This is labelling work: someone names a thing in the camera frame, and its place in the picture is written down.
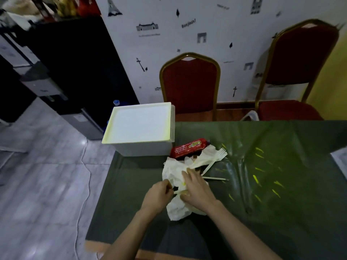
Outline person's right hand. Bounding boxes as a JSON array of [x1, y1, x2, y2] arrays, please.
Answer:
[[180, 168, 220, 214]]

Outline person's left hand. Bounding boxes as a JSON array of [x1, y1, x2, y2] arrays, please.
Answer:
[[140, 179, 175, 217]]

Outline white napkins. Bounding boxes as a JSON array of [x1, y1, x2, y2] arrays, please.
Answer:
[[162, 144, 228, 221]]

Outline white plastic fork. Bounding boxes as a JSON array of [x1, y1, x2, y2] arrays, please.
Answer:
[[200, 147, 228, 176]]

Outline red snack packet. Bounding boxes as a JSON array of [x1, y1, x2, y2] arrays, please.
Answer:
[[170, 138, 211, 159]]

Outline clear plastic storage box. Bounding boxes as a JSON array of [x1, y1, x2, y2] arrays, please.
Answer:
[[116, 104, 176, 157]]

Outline white storage box lid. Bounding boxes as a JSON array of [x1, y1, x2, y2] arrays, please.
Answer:
[[102, 102, 174, 145]]

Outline person's right forearm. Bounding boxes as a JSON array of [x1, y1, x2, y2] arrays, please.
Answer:
[[206, 200, 282, 260]]

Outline person's left forearm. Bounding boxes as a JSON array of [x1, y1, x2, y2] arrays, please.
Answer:
[[102, 208, 163, 260]]

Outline white plastic bag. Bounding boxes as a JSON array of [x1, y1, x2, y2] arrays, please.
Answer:
[[240, 110, 261, 122]]

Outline grey water dispenser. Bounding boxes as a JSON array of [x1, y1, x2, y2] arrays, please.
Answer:
[[0, 34, 105, 141]]

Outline red gold-framed chair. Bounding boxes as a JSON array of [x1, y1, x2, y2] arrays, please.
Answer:
[[159, 52, 221, 122], [254, 18, 341, 121]]

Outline white printed picture sheet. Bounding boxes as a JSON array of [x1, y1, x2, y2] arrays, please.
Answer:
[[330, 147, 347, 179]]

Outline black cabinet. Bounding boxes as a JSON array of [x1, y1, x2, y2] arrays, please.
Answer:
[[0, 14, 140, 130]]

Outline dark printed box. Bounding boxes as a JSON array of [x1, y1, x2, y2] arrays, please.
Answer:
[[29, 0, 55, 21]]

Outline beige fluffy item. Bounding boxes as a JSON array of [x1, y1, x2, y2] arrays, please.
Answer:
[[0, 0, 45, 23]]

